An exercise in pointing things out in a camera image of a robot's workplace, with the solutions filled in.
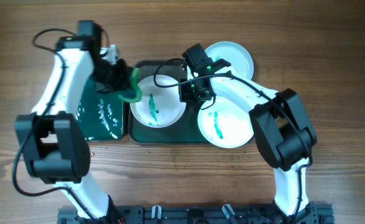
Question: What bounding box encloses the green yellow sponge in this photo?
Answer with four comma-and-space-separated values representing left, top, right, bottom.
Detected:
117, 67, 142, 103

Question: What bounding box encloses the white plate front stained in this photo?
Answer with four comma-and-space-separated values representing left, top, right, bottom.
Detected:
197, 96, 254, 149

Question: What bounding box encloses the white plate stained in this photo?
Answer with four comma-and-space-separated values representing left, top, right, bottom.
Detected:
205, 41, 254, 80
130, 76, 186, 128
197, 96, 254, 149

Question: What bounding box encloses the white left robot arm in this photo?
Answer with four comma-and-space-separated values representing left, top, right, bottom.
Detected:
12, 35, 141, 223

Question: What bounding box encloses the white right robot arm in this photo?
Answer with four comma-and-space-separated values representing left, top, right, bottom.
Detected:
178, 67, 317, 222

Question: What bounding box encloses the small dark green tray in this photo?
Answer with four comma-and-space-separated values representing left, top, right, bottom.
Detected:
75, 78, 126, 141

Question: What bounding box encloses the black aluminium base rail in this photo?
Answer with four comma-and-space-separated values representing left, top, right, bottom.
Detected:
57, 203, 336, 224

